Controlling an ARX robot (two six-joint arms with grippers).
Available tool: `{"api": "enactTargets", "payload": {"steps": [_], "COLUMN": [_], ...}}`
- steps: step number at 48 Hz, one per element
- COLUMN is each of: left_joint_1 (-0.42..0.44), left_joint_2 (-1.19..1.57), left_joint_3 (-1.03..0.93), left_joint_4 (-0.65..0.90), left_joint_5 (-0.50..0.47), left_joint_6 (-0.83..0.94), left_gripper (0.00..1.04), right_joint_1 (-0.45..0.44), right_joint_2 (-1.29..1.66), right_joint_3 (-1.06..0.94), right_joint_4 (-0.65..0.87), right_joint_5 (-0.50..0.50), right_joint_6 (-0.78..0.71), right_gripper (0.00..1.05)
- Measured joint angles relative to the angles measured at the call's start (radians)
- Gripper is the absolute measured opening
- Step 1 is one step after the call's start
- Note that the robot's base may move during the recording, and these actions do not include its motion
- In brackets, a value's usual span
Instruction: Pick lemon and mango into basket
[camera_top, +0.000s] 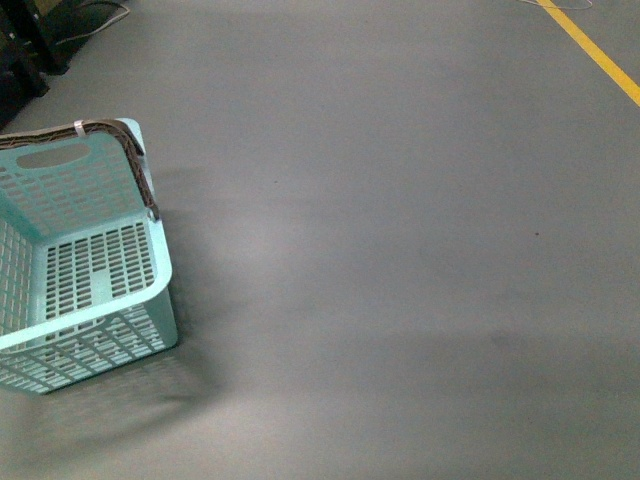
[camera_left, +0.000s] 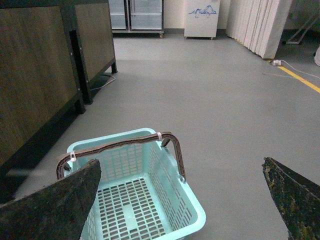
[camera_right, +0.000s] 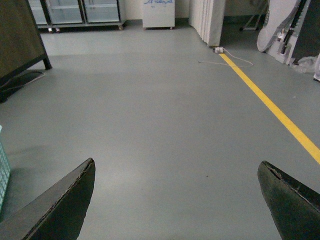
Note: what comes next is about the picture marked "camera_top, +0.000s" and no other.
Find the light teal plastic basket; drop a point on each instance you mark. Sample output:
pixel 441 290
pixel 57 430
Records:
pixel 85 270

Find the brown basket handle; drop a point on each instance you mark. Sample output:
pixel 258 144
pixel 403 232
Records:
pixel 126 131

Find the white zip tie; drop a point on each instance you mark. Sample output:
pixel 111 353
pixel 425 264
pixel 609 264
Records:
pixel 79 129

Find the black furniture frame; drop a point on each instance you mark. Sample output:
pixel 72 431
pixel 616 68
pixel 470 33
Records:
pixel 38 41

